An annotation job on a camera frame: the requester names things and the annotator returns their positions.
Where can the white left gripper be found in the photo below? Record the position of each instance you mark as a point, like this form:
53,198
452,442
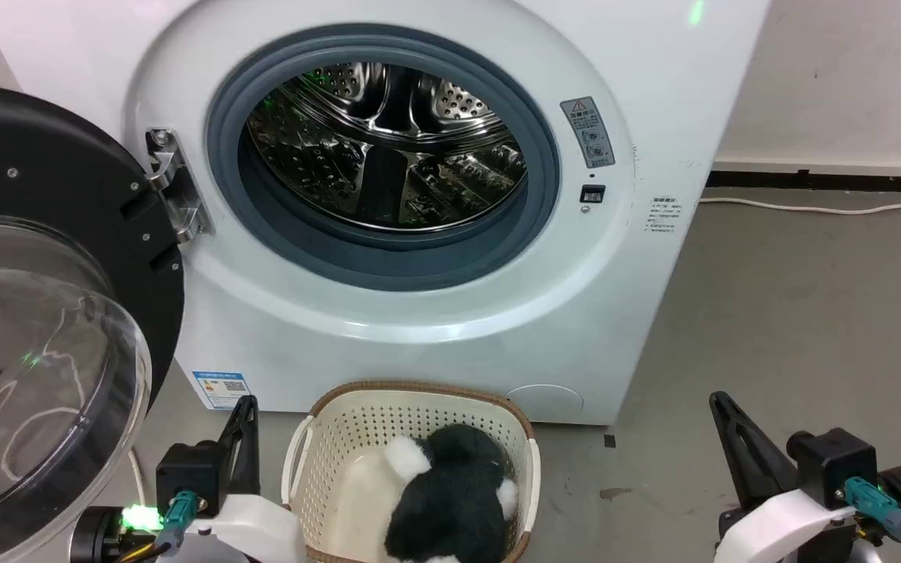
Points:
255,528

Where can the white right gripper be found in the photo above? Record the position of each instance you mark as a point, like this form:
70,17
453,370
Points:
787,524

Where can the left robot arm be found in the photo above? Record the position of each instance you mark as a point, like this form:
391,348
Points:
106,536

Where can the white front-load washing machine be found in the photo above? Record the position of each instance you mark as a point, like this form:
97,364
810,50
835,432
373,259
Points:
435,336

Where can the blue energy label sticker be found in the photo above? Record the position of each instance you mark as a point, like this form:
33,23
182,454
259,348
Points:
221,389

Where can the cream plastic laundry basket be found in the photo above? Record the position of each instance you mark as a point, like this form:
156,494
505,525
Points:
357,434

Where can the round white filter cover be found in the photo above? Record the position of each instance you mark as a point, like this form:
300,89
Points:
544,399

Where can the black and white plush toy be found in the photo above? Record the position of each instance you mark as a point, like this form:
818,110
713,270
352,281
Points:
450,500

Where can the grey rubber door gasket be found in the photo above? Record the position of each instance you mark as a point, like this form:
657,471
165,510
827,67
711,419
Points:
388,267

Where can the small white text sticker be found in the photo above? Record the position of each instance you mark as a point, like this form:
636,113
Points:
664,216

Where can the chrome door hinge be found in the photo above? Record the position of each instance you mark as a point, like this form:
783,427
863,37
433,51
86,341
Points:
177,195

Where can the black baseboard strip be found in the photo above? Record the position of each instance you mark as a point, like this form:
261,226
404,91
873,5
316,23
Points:
826,181

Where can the stainless steel washer drum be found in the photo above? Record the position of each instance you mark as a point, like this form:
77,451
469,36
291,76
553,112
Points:
325,156

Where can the black door latch slot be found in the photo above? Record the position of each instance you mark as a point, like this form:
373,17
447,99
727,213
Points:
592,194

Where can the black washer door clear dome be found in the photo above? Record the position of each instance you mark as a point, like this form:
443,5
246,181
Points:
44,156

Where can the grey warning sticker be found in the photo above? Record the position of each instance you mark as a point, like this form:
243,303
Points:
587,133

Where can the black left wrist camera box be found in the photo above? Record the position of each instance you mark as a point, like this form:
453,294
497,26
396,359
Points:
188,473

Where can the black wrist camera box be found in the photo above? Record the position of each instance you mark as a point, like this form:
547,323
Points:
188,473
834,461

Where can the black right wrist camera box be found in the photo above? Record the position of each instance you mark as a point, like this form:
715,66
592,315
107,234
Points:
834,461

